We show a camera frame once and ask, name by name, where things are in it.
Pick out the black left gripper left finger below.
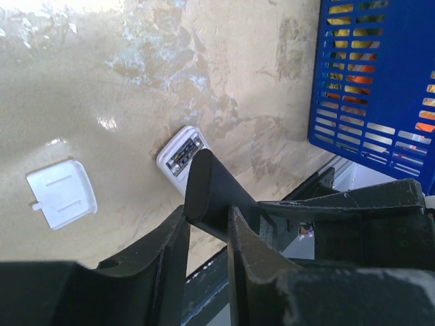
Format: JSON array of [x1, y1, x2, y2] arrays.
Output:
[[1, 206, 190, 325]]

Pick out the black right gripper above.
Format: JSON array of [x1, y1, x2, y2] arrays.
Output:
[[259, 179, 434, 261]]

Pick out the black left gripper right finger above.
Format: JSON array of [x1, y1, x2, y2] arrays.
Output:
[[228, 206, 434, 325]]

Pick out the white battery cover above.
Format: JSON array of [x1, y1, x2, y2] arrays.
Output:
[[26, 159, 98, 230]]

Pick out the white remote control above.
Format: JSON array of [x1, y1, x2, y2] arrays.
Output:
[[156, 126, 210, 197]]

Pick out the black remote control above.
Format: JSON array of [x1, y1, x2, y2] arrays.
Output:
[[184, 149, 262, 242]]

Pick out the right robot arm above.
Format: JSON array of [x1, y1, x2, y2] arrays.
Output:
[[259, 179, 434, 270]]

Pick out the batteries in white remote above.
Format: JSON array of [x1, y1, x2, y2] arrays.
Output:
[[166, 137, 204, 176]]

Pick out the blue plastic basket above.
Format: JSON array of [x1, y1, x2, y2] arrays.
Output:
[[309, 1, 434, 192]]

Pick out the aluminium frame rail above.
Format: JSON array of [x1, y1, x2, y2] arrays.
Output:
[[317, 156, 353, 177]]

